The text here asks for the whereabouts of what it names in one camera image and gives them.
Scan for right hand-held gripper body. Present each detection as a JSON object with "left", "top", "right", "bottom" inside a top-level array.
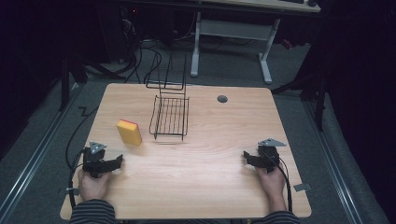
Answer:
[{"left": 257, "top": 137, "right": 288, "bottom": 175}]

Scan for black computer tower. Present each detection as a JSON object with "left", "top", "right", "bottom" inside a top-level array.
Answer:
[{"left": 94, "top": 2, "right": 138, "bottom": 64}]

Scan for person's right hand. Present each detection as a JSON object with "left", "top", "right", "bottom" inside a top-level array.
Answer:
[{"left": 254, "top": 164, "right": 287, "bottom": 201}]

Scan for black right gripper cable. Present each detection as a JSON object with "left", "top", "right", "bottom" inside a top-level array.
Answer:
[{"left": 270, "top": 154, "right": 294, "bottom": 213}]

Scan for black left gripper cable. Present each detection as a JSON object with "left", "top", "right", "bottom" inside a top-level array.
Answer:
[{"left": 64, "top": 105, "right": 100, "bottom": 210}]

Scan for metal floor rail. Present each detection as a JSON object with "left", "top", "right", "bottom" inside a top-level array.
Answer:
[
  {"left": 0, "top": 82, "right": 82, "bottom": 220},
  {"left": 302, "top": 98, "right": 366, "bottom": 224}
]

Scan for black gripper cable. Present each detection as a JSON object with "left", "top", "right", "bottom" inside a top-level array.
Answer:
[
  {"left": 270, "top": 154, "right": 294, "bottom": 213},
  {"left": 64, "top": 105, "right": 100, "bottom": 210}
]

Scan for grey tape piece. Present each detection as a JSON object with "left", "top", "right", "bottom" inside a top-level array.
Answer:
[
  {"left": 64, "top": 186, "right": 81, "bottom": 197},
  {"left": 292, "top": 182, "right": 313, "bottom": 193}
]

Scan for white metal frame desk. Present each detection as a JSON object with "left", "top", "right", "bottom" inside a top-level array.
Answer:
[{"left": 189, "top": 0, "right": 322, "bottom": 85}]

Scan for person's left hand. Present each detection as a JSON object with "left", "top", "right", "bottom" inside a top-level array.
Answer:
[{"left": 77, "top": 168, "right": 112, "bottom": 202}]

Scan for black floor cables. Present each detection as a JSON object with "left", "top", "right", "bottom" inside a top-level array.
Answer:
[{"left": 120, "top": 17, "right": 200, "bottom": 86}]

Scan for yellow sponge with red side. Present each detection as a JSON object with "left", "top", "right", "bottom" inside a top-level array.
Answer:
[{"left": 116, "top": 119, "right": 144, "bottom": 147}]

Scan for black metal stand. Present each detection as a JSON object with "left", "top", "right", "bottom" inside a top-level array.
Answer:
[
  {"left": 58, "top": 50, "right": 126, "bottom": 112},
  {"left": 271, "top": 60, "right": 329, "bottom": 133}
]

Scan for black wire rack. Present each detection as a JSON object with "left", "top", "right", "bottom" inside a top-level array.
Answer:
[{"left": 145, "top": 51, "right": 191, "bottom": 142}]

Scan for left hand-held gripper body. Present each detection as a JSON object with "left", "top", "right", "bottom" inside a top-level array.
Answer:
[{"left": 81, "top": 141, "right": 108, "bottom": 179}]

